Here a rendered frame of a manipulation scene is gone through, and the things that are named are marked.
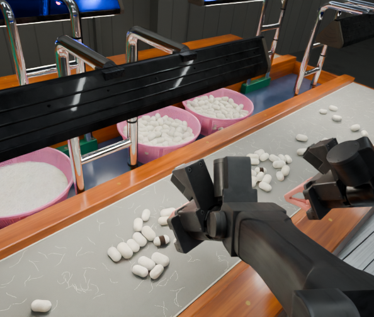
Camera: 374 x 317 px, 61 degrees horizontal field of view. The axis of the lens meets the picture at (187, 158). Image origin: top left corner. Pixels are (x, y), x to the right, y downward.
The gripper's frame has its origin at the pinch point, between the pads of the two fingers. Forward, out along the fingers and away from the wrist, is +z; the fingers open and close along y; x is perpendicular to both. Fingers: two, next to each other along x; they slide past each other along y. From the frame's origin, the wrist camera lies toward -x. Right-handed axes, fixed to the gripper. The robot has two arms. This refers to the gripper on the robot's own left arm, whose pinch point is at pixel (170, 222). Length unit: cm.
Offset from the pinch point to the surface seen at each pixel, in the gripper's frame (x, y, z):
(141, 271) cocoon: 5.8, 8.5, 2.2
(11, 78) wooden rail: -57, -3, 75
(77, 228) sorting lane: -4.7, 12.2, 17.1
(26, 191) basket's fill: -16.1, 15.6, 32.3
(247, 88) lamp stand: -22, -89, 44
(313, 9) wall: -97, -404, 156
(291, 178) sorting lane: 8.1, -42.2, 2.0
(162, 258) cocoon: 5.8, 4.0, 1.6
